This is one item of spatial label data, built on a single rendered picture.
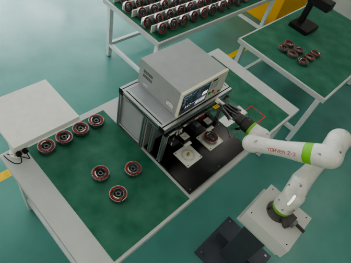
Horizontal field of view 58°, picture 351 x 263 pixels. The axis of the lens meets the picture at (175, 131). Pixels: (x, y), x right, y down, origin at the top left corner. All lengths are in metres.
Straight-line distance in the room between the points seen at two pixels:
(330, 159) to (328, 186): 2.05
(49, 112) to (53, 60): 2.24
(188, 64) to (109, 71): 1.97
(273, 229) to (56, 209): 1.31
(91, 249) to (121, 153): 0.67
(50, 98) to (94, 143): 0.52
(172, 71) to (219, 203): 1.50
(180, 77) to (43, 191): 1.08
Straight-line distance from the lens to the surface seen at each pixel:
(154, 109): 2.01
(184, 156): 2.23
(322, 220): 3.46
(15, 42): 4.35
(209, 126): 2.32
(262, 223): 2.09
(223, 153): 2.36
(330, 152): 1.71
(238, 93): 2.90
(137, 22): 3.41
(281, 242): 2.09
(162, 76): 1.93
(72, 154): 2.21
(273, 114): 2.87
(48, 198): 2.07
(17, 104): 1.91
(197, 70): 2.05
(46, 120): 1.81
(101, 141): 2.27
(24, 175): 2.17
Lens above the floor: 2.58
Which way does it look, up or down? 50 degrees down
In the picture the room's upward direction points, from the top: 17 degrees clockwise
